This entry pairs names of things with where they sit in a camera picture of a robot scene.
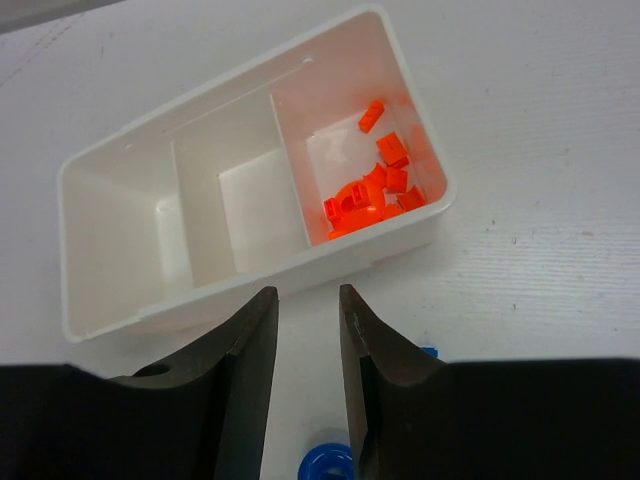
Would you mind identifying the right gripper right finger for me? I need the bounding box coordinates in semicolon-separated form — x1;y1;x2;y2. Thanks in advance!
339;284;450;479

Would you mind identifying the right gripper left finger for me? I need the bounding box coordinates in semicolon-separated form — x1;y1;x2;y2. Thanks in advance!
115;286;279;479

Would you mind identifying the large orange round lego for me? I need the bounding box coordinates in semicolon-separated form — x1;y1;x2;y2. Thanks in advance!
323;163;387;240

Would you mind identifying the small orange lego brick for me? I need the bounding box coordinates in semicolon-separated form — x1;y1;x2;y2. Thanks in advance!
396;185;427;212

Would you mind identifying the blue lego brick lower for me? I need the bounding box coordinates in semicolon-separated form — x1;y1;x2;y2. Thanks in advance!
422;346;439;358

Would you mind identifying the blue arch lego piece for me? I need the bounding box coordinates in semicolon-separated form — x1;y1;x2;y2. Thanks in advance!
297;442;355;480

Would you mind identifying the white three-compartment container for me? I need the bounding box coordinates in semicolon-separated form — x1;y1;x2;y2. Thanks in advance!
58;4;456;343

